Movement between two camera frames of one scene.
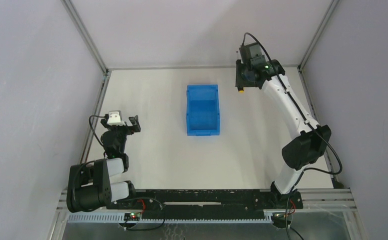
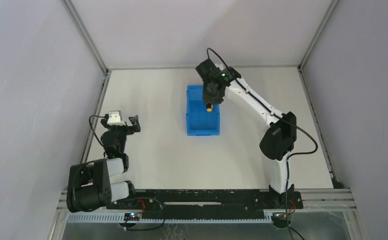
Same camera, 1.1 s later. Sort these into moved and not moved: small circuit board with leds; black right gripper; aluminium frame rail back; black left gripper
Moved: black right gripper
Not moved: small circuit board with leds; black left gripper; aluminium frame rail back
